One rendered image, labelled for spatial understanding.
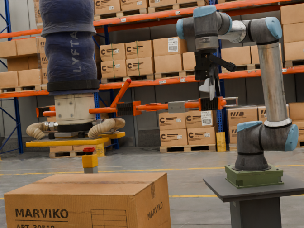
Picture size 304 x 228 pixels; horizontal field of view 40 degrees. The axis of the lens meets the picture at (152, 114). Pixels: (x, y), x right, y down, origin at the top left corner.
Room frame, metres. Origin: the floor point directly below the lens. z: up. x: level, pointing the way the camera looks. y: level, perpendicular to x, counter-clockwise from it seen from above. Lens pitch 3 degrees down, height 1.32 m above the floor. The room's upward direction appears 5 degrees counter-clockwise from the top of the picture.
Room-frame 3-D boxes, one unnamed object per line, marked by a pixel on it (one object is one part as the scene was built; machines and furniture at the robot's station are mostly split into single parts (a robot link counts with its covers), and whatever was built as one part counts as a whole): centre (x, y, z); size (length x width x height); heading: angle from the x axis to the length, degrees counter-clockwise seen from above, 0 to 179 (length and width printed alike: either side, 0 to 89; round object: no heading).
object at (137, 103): (1.78, 0.10, 1.26); 0.10 x 0.08 x 0.06; 162
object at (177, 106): (1.71, -0.11, 1.25); 0.07 x 0.07 x 0.04; 72
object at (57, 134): (1.86, 0.33, 1.20); 0.34 x 0.25 x 0.06; 72
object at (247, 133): (2.46, -0.57, 1.02); 0.17 x 0.15 x 0.18; 55
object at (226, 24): (1.77, -0.30, 1.58); 0.12 x 0.12 x 0.09; 55
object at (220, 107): (1.66, -0.23, 1.26); 0.08 x 0.07 x 0.05; 72
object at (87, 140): (1.76, 0.36, 1.16); 0.34 x 0.10 x 0.05; 72
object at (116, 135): (1.95, 0.31, 1.16); 0.34 x 0.10 x 0.05; 72
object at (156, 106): (1.91, 0.11, 1.26); 0.93 x 0.30 x 0.04; 72
